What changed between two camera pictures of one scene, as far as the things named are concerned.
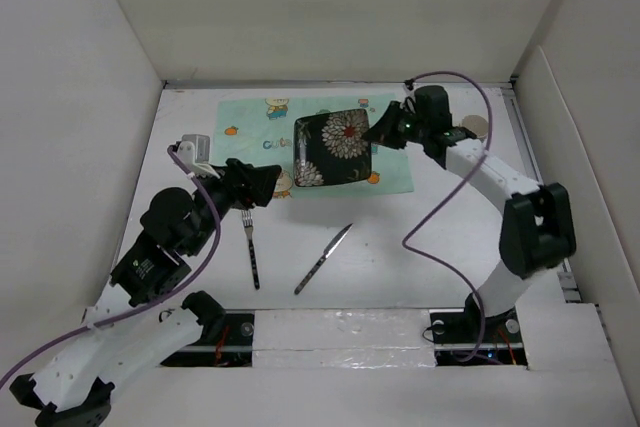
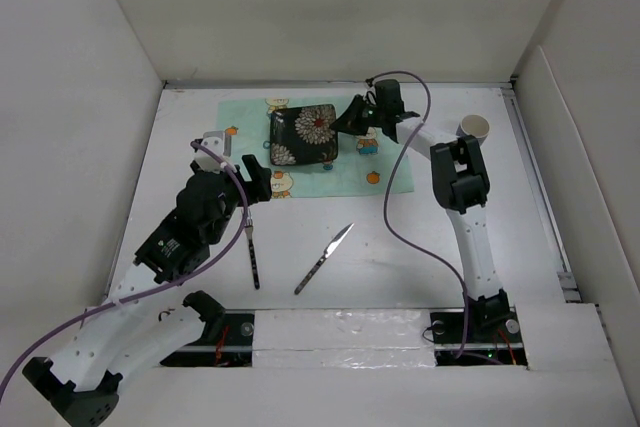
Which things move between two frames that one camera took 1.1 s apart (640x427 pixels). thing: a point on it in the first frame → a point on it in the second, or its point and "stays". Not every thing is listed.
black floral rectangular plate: x=329 y=148 → x=303 y=135
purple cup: x=477 y=124 stays
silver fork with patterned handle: x=248 y=221 stays
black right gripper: x=383 y=132 → x=349 y=121
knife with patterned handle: x=330 y=249 stays
